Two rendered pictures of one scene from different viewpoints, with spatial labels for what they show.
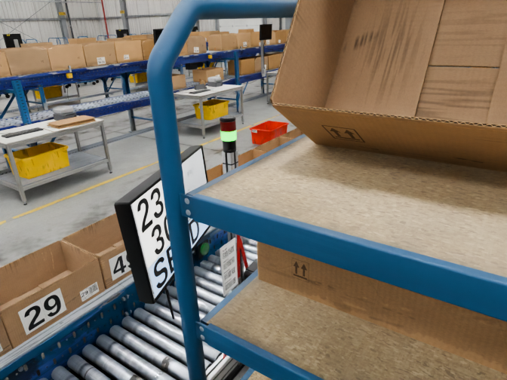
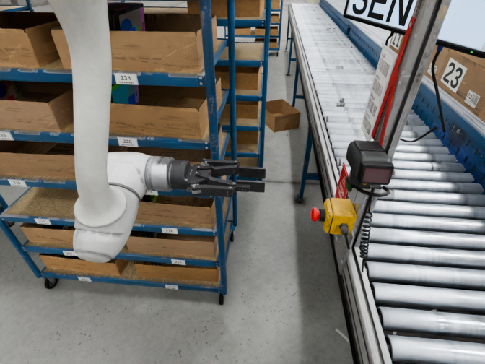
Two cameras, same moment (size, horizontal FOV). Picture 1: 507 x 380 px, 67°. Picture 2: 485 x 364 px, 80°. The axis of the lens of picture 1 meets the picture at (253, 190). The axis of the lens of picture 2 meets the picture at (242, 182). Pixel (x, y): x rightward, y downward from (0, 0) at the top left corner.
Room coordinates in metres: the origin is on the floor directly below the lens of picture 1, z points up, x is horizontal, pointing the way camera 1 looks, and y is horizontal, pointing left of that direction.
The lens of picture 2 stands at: (1.53, -0.47, 1.39)
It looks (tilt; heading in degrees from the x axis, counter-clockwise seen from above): 38 degrees down; 150
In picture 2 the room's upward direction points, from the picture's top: straight up
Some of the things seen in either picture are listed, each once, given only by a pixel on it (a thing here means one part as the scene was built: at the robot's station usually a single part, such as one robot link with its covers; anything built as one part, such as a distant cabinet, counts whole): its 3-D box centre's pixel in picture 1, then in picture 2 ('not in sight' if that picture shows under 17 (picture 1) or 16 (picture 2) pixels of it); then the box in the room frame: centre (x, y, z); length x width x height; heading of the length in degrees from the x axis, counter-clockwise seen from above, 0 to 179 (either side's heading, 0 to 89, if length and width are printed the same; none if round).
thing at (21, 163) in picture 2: not in sight; (53, 144); (0.26, -0.63, 0.79); 0.40 x 0.30 x 0.10; 56
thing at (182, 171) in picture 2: not in sight; (191, 175); (0.95, -0.29, 0.95); 0.09 x 0.08 x 0.08; 55
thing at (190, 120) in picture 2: not in sight; (156, 101); (0.53, -0.25, 0.99); 0.40 x 0.30 x 0.10; 51
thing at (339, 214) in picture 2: not in sight; (337, 225); (1.20, 0.00, 0.84); 0.15 x 0.09 x 0.07; 145
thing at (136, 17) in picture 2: not in sight; (116, 31); (0.47, -0.32, 1.21); 0.19 x 0.13 x 0.14; 145
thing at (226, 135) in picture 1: (228, 130); not in sight; (1.21, 0.07, 1.62); 0.05 x 0.05 x 0.06
